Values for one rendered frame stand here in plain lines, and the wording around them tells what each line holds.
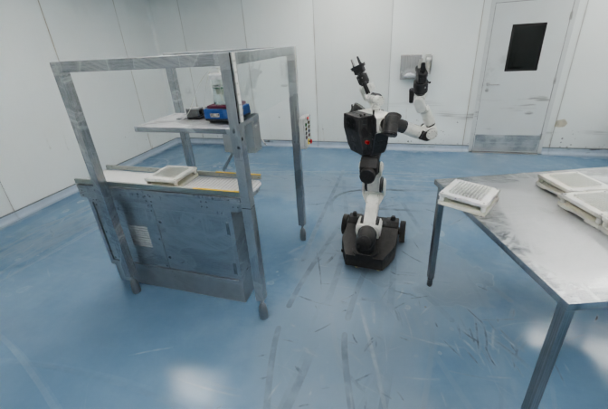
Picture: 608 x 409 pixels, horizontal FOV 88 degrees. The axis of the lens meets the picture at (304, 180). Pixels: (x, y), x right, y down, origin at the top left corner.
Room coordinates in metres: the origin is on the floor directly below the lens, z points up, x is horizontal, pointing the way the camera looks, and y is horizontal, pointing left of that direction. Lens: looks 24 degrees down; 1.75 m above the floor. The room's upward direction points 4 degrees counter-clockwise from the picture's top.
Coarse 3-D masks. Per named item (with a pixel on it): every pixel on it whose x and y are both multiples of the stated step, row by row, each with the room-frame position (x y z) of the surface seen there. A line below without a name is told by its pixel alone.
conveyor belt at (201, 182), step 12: (108, 180) 2.13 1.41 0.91; (120, 180) 2.11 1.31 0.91; (132, 180) 2.10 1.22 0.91; (144, 180) 2.09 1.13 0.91; (192, 180) 2.03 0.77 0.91; (204, 180) 2.02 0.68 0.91; (216, 180) 2.00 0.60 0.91; (228, 180) 1.99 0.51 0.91; (252, 180) 1.97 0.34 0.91; (180, 192) 1.86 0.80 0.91
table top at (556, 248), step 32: (512, 192) 1.66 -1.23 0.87; (544, 192) 1.64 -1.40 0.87; (480, 224) 1.36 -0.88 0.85; (512, 224) 1.32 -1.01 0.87; (544, 224) 1.31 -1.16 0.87; (576, 224) 1.29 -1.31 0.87; (512, 256) 1.11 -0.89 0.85; (544, 256) 1.07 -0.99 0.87; (576, 256) 1.06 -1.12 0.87; (544, 288) 0.92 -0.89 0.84; (576, 288) 0.89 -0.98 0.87
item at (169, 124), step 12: (156, 120) 1.97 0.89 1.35; (168, 120) 1.94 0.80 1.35; (180, 120) 1.92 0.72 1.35; (192, 120) 1.90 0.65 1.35; (204, 120) 1.88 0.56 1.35; (252, 120) 1.92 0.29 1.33; (168, 132) 1.76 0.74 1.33; (180, 132) 1.74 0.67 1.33; (192, 132) 1.71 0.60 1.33; (204, 132) 1.69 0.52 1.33; (216, 132) 1.67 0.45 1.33; (228, 132) 1.65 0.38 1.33
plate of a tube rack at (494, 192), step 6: (456, 180) 1.72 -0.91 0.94; (462, 180) 1.71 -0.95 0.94; (450, 186) 1.64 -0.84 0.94; (444, 192) 1.58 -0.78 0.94; (492, 192) 1.54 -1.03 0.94; (498, 192) 1.54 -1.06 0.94; (450, 198) 1.53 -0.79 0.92; (456, 198) 1.51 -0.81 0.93; (462, 198) 1.49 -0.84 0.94; (468, 198) 1.49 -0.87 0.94; (474, 198) 1.48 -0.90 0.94; (486, 198) 1.47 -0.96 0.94; (492, 198) 1.47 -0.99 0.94; (474, 204) 1.44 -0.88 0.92; (480, 204) 1.42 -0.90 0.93; (486, 204) 1.41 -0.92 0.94
